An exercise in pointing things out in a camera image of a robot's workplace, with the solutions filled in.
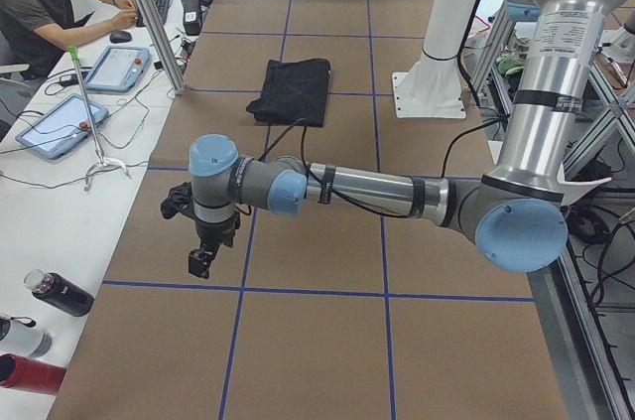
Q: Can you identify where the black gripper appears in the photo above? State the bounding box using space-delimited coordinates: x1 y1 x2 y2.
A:
160 182 241 279

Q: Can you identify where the black printed t-shirt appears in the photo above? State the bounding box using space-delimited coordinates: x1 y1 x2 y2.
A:
246 58 331 127

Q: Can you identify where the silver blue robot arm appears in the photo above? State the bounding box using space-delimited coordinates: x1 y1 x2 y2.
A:
161 0 626 278

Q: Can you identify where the blue tape line crosswise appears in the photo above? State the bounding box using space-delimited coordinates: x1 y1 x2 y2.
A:
101 280 535 304

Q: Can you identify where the black drink bottle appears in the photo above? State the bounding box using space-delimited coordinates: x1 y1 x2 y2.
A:
24 269 94 317

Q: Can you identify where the left blue teach pendant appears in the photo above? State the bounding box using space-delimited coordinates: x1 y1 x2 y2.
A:
15 93 91 160

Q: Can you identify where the blue teach pendant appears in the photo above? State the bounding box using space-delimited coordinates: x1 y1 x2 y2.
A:
84 45 151 93
15 93 91 160

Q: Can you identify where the white drink bottle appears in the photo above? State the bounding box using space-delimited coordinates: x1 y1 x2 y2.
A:
0 317 53 358

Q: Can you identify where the right blue teach pendant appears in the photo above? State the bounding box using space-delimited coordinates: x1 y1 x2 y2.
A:
84 45 151 93

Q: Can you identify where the red drink bottle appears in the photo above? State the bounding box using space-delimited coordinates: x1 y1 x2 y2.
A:
1 353 66 395

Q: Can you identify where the black computer mouse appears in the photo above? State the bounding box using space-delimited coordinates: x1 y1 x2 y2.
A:
109 30 132 44

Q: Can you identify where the seated man dark shirt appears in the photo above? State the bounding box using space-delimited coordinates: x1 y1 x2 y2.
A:
1 0 138 78

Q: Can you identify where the green cloth pile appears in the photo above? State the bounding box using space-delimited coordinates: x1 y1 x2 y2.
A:
495 50 527 77

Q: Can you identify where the white plastic chair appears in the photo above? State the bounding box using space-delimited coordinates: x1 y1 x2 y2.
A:
487 140 612 207

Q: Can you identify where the green handled reacher grabber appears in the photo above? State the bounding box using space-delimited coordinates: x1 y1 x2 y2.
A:
67 46 130 192

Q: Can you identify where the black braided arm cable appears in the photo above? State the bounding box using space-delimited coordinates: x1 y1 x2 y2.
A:
257 116 413 217

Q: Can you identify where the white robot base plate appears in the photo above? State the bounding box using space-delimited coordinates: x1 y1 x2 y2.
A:
392 0 477 119

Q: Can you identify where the aluminium frame post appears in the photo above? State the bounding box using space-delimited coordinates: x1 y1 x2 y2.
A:
136 0 186 95

